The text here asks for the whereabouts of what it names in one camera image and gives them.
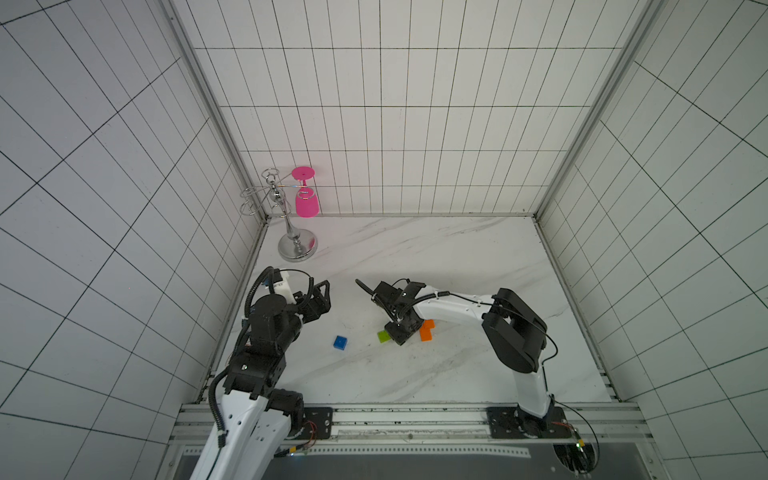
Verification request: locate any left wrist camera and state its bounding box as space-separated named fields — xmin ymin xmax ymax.
xmin=262 ymin=269 xmax=295 ymax=303

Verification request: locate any orange lego brick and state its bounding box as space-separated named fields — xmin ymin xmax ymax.
xmin=419 ymin=319 xmax=435 ymax=342

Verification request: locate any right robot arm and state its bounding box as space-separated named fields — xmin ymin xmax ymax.
xmin=355 ymin=279 xmax=556 ymax=438

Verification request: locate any chrome glass holder stand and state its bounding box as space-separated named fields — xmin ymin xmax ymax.
xmin=240 ymin=167 xmax=318 ymax=263

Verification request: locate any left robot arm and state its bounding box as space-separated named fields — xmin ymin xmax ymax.
xmin=191 ymin=272 xmax=333 ymax=479

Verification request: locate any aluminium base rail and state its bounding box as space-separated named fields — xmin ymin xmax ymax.
xmin=173 ymin=401 xmax=652 ymax=448

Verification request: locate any blue lego brick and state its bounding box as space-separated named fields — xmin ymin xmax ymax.
xmin=333 ymin=336 xmax=348 ymax=351

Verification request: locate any pink plastic wine glass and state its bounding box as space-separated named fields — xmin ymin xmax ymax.
xmin=292 ymin=166 xmax=320 ymax=218

